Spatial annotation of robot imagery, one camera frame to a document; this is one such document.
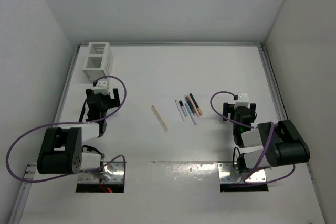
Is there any black gold makeup pencil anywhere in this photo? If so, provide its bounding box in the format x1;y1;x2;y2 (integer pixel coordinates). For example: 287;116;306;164
190;93;203;116

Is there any lavender white makeup stick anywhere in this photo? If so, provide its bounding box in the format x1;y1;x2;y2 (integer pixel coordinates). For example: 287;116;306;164
185;102;197;125

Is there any dark teal makeup pen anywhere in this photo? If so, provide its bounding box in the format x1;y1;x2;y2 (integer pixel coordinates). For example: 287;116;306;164
185;95;196;116

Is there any clear tube black cap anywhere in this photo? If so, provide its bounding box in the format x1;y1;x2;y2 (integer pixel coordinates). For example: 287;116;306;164
179;100;188;117

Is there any tan and white pencil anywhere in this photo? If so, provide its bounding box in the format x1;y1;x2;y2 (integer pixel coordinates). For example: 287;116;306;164
151;105;168;132

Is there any thin white liner pen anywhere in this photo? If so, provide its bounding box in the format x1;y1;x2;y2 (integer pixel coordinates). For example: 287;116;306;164
175;100;185;121

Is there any pink makeup stick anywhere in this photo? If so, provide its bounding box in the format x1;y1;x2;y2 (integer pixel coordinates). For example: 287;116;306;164
188;93;202;117

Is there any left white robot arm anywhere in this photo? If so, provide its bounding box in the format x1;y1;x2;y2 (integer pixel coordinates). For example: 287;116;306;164
37;88;121;174

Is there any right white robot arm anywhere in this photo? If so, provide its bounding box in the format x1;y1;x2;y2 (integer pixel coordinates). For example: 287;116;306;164
223;103;310;174

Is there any white two-slot organizer box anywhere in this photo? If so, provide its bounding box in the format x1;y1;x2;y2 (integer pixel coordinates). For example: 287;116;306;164
82;42;113;82

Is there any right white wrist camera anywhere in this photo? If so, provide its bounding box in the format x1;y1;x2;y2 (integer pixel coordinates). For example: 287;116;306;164
234;93;249;109

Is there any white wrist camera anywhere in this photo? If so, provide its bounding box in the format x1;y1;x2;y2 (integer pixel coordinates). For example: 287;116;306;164
93;79;109;95
234;93;249;109

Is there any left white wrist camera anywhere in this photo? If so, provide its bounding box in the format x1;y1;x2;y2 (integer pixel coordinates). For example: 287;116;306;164
93;79;109;95

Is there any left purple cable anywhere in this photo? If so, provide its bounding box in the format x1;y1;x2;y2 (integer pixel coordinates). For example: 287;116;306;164
5;75;128;183

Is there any right aluminium frame rail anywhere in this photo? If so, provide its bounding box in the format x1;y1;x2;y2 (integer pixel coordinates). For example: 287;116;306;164
258;44;288;120

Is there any aluminium frame rail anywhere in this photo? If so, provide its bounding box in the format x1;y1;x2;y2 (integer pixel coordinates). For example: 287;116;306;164
78;41;263;47
8;43;83;223
258;44;288;120

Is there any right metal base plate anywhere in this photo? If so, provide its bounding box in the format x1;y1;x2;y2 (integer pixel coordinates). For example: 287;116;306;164
217;162;267;185

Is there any metal base plate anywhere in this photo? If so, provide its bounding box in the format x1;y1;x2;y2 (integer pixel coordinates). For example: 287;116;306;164
217;162;267;185
78;162;125;184

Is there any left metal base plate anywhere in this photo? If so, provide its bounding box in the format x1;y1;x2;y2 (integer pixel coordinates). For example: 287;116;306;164
78;162;125;184

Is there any back aluminium frame rail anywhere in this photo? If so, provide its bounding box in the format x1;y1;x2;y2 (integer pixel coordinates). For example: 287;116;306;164
78;41;263;47

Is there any left aluminium frame rail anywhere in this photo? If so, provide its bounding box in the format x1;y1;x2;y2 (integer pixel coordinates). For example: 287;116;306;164
8;43;83;223

